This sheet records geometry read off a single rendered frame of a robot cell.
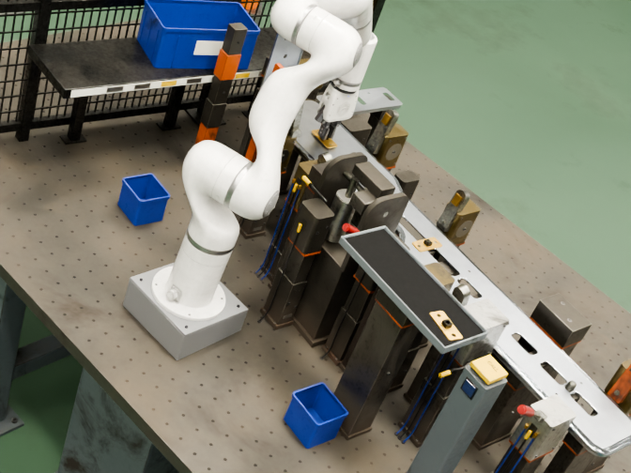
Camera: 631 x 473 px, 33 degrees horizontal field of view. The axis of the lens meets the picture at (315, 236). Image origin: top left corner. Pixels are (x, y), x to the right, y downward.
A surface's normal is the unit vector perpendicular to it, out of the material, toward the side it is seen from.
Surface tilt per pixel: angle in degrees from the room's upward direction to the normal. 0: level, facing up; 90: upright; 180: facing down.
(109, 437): 90
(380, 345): 90
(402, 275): 0
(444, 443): 90
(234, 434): 0
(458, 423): 90
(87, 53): 0
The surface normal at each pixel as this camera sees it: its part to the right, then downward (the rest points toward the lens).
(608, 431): 0.29, -0.76
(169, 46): 0.44, 0.66
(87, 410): -0.66, 0.28
